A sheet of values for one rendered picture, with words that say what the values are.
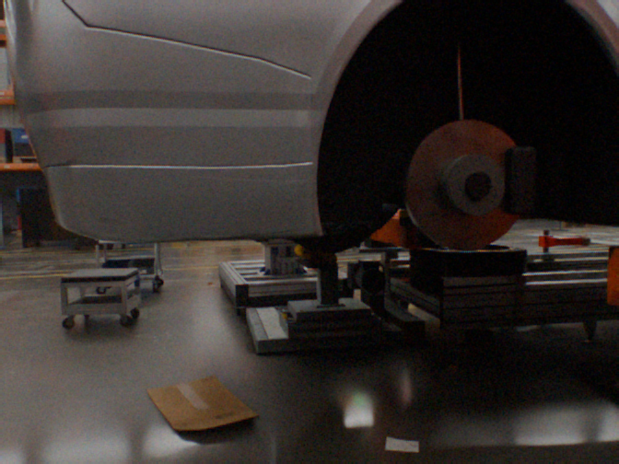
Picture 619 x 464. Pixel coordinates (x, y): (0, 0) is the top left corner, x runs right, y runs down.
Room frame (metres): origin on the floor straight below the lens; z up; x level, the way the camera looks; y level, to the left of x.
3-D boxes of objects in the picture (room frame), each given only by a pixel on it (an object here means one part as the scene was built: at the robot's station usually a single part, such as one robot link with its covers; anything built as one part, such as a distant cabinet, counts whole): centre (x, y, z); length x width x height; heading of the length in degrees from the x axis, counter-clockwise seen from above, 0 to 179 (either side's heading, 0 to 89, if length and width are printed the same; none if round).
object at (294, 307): (3.01, -0.09, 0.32); 0.40 x 0.30 x 0.28; 101
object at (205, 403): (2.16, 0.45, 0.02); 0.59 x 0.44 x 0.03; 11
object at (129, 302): (3.65, 1.37, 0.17); 0.43 x 0.36 x 0.34; 93
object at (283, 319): (3.01, -0.09, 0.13); 0.50 x 0.36 x 0.10; 101
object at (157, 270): (4.87, 1.58, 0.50); 0.53 x 0.42 x 1.00; 101
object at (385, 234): (3.31, -0.55, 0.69); 0.52 x 0.17 x 0.35; 11
